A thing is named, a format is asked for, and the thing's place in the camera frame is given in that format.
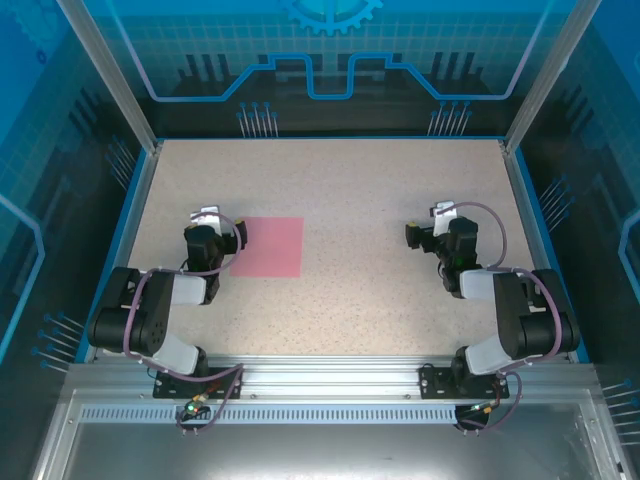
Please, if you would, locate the shiny metal sheet cover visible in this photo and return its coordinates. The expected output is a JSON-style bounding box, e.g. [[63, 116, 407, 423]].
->
[[27, 389, 629, 480]]

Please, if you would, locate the blue printed side panel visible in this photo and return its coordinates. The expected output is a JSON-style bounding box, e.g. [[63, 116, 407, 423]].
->
[[519, 0, 640, 480], [0, 0, 151, 480]]

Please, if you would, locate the blue printed back panel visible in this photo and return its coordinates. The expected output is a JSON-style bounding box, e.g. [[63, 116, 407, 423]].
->
[[64, 0, 576, 139]]

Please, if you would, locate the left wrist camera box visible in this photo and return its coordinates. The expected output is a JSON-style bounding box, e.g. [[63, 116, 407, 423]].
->
[[189, 205, 222, 234]]

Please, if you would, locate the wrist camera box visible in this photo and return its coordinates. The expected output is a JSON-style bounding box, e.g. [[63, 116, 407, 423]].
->
[[432, 200, 459, 236], [189, 205, 222, 234]]

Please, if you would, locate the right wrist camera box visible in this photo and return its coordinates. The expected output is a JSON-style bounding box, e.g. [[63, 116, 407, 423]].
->
[[432, 200, 459, 236]]

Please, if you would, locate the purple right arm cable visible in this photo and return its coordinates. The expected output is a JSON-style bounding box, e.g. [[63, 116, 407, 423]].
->
[[449, 201, 561, 436]]

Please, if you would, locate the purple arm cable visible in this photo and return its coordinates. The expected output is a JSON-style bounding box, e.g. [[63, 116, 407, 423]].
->
[[449, 201, 561, 436], [122, 212, 247, 435]]

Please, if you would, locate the aluminium table side rail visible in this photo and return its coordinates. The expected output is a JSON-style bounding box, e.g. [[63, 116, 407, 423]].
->
[[83, 142, 164, 364], [499, 141, 576, 364]]

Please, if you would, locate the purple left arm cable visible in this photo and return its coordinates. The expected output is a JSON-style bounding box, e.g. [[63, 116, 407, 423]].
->
[[122, 212, 247, 435]]

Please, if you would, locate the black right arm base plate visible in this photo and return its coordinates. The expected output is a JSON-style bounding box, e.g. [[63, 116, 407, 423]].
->
[[418, 363, 511, 400]]

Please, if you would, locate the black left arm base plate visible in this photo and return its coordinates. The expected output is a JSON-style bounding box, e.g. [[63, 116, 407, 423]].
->
[[152, 367, 245, 400]]

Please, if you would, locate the cable connector with green light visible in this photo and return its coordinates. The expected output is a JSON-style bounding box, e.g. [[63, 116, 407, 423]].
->
[[182, 393, 211, 417]]

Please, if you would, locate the aluminium mounting rail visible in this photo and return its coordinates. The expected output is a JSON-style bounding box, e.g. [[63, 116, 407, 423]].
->
[[67, 353, 599, 401]]

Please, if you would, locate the aluminium frame post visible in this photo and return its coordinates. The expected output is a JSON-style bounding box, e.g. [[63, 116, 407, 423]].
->
[[501, 0, 609, 154], [55, 0, 165, 154]]

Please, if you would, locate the slotted grey cable duct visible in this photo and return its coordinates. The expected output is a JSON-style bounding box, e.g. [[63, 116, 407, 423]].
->
[[78, 405, 464, 426]]

